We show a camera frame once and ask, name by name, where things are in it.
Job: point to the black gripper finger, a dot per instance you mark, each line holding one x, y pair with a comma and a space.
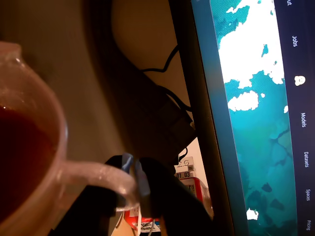
81, 216
172, 209

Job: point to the translucent pink kettle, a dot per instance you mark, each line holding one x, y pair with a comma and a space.
14, 86

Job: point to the brown tea liquid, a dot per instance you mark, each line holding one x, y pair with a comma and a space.
24, 147

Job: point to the red and white box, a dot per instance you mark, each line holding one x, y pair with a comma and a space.
194, 182

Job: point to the computer monitor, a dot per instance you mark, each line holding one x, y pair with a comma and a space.
258, 123

